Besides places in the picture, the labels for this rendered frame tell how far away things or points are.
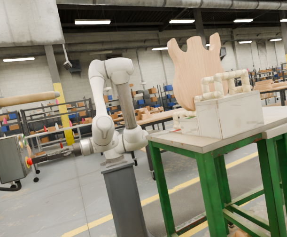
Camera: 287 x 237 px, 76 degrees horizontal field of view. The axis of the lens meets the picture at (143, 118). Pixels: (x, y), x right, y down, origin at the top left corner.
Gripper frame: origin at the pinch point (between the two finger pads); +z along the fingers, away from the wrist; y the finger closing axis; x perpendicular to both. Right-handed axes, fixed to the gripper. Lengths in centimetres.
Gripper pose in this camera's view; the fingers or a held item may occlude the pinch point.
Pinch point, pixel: (39, 159)
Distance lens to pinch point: 109.3
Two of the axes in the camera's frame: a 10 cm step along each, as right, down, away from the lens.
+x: -1.9, -9.8, -0.8
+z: -9.0, 2.1, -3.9
